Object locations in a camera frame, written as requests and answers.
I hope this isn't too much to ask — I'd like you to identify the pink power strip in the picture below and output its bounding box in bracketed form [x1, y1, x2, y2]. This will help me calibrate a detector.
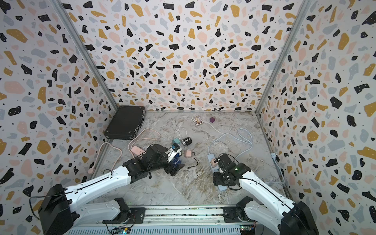
[130, 146, 145, 157]

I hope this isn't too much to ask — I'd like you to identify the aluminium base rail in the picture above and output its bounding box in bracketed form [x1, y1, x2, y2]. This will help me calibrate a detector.
[58, 204, 309, 235]

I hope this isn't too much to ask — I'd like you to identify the black cable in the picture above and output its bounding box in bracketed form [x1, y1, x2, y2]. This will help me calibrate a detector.
[187, 151, 199, 169]

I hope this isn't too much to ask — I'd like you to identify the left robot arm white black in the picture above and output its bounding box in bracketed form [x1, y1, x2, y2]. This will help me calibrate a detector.
[35, 144, 185, 235]

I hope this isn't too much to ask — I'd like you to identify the card box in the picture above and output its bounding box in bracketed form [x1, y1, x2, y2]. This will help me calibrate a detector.
[192, 116, 203, 126]

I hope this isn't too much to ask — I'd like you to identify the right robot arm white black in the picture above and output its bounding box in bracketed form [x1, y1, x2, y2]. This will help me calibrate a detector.
[213, 154, 319, 235]

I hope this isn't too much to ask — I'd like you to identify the black briefcase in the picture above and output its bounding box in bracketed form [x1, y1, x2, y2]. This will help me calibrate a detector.
[104, 105, 146, 140]

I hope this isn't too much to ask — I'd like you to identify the grey-blue power strip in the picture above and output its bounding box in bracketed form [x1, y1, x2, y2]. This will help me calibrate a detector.
[207, 154, 227, 192]

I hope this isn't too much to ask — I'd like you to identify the blue shaver with white stripes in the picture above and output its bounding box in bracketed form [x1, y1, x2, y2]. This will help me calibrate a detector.
[171, 158, 182, 166]

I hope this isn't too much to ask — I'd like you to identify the grey-blue power strip cable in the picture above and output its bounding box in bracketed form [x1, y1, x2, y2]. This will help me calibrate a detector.
[207, 128, 286, 186]

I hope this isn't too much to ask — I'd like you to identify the teal USB charger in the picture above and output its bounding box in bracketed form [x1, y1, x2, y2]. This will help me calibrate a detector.
[173, 138, 181, 145]

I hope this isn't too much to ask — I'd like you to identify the pink charger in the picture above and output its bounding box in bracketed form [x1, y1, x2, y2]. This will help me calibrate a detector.
[211, 158, 217, 168]
[184, 150, 193, 158]

